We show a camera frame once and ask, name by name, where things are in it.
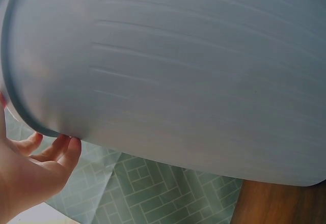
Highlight grey-blue plastic basin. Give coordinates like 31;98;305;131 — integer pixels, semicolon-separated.
0;0;326;187

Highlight person's left hand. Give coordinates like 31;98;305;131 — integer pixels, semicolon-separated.
0;91;83;223

